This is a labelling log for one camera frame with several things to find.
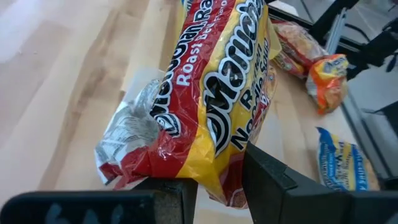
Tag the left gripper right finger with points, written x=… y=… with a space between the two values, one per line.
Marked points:
x=311 y=208

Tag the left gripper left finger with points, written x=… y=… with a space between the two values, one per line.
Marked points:
x=93 y=208

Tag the blue Maruchan noodle pack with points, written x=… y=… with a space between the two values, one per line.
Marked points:
x=342 y=161

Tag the orange Maruchan chicken noodle pack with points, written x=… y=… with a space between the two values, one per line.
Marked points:
x=329 y=84

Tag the red Maruchan beef noodle pack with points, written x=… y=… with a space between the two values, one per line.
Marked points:
x=192 y=93
x=298 y=40

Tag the black aluminium table frame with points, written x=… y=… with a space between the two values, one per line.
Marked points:
x=329 y=18

